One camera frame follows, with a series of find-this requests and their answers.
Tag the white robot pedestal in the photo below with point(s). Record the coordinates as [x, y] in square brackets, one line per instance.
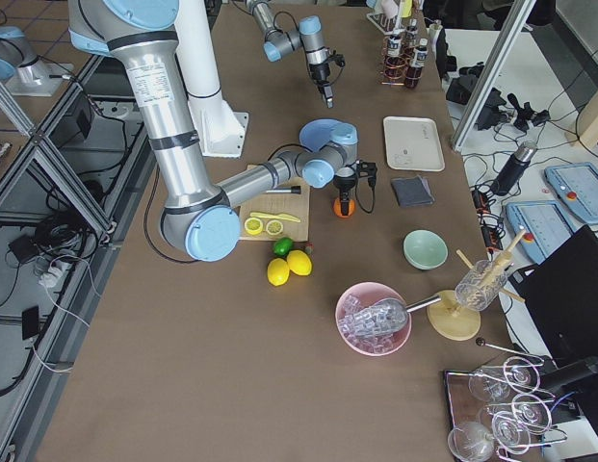
[221, 130]

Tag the wooden glass holder stand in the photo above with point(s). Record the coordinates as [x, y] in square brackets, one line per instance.
[456, 322]

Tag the aluminium frame post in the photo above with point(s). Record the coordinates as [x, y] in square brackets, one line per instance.
[518, 14]

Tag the yellow lemon lower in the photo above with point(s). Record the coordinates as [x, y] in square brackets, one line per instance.
[278, 272]

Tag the wooden cutting board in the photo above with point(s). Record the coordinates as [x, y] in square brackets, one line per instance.
[294, 204]

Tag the wine glass rack tray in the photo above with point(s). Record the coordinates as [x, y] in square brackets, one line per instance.
[499, 412]

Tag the grey folded cloth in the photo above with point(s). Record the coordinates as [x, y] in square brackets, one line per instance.
[413, 191]

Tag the black monitor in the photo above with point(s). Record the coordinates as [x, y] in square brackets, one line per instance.
[561, 295]

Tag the blue teach pendant far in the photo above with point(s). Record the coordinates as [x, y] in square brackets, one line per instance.
[576, 185]

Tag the blue teach pendant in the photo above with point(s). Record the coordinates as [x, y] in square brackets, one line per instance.
[546, 225]
[576, 185]

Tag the lemon slice upper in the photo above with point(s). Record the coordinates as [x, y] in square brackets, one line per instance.
[253, 226]

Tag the blue plate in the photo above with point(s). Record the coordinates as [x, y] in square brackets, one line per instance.
[316, 133]

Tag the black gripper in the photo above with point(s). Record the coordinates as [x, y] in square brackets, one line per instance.
[344, 184]
[320, 73]

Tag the yellow plastic knife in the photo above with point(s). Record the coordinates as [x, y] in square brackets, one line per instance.
[280, 216]

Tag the lemon slice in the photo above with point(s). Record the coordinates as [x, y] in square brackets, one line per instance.
[253, 226]
[274, 227]

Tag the blue teach pendant near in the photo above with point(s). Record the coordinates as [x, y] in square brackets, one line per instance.
[546, 225]

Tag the black thermos bottle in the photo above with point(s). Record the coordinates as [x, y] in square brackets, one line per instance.
[514, 168]

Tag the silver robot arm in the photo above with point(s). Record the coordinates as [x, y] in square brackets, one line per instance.
[167, 52]
[306, 35]

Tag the dark drink bottle lower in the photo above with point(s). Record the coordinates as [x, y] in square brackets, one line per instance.
[416, 64]

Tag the yellow lemon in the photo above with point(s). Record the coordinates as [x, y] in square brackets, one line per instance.
[278, 272]
[299, 262]

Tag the pink bowl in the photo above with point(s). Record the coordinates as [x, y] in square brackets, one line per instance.
[399, 337]

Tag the lemon slice lower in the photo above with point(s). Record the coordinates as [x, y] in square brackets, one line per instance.
[274, 227]

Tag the dark drink bottle right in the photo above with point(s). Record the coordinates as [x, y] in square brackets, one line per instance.
[410, 37]

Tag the dark drink bottle upper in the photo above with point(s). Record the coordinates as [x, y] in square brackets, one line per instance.
[393, 61]

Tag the steel ice scoop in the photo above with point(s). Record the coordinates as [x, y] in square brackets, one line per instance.
[387, 316]

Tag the clear patterned glass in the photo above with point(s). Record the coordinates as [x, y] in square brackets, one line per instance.
[480, 286]

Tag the mint green bowl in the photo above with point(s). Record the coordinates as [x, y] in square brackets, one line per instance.
[424, 250]

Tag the copper wire bottle rack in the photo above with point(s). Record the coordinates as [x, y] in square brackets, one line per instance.
[406, 60]

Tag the yellow lemon upper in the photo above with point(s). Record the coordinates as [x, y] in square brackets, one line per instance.
[299, 262]

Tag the green lime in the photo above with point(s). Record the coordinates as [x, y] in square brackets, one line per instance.
[283, 246]

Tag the orange fruit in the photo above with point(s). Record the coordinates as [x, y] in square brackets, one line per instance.
[336, 208]

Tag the cream rabbit tray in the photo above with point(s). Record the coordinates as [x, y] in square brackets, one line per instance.
[412, 143]

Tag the dark drink bottle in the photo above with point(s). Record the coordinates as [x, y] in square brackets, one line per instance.
[410, 37]
[416, 64]
[393, 61]

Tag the white wire cup rack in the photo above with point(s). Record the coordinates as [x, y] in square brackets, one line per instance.
[389, 15]

